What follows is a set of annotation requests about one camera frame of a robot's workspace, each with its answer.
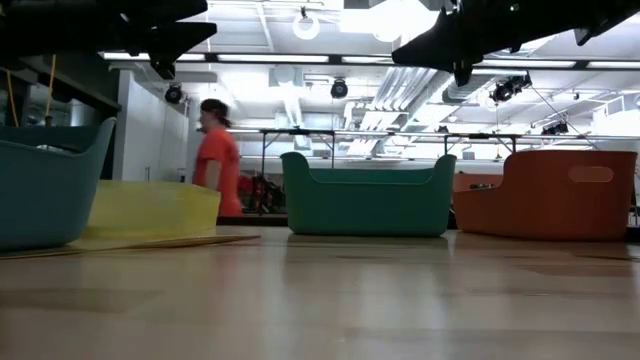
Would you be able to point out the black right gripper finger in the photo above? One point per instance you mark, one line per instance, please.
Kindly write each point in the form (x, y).
(430, 45)

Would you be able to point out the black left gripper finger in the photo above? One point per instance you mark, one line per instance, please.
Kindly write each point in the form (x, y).
(160, 10)
(175, 40)

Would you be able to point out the black ceiling spotlight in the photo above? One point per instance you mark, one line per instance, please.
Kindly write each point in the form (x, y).
(340, 89)
(555, 128)
(173, 93)
(510, 89)

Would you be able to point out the grey desk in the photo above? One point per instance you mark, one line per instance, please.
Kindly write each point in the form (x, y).
(75, 87)

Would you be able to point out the white cabinet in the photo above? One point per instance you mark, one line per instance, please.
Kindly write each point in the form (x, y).
(150, 130)

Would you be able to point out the white round ceiling lamp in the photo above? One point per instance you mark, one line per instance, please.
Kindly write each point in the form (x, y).
(294, 28)

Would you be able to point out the person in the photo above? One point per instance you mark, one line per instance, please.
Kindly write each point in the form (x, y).
(220, 165)

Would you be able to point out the yellow plastic bin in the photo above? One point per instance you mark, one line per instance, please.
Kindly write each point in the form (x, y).
(160, 210)

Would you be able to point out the green plastic bin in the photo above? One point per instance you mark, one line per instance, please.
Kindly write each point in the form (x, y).
(370, 210)

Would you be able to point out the red black equipment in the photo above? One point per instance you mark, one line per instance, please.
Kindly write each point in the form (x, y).
(265, 195)

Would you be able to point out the blue plastic bin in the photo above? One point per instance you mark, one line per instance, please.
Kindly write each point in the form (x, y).
(45, 200)

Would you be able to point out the orange plastic bin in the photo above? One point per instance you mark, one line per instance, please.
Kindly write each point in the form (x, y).
(550, 210)

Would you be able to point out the black tripod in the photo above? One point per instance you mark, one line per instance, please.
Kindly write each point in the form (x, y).
(635, 210)

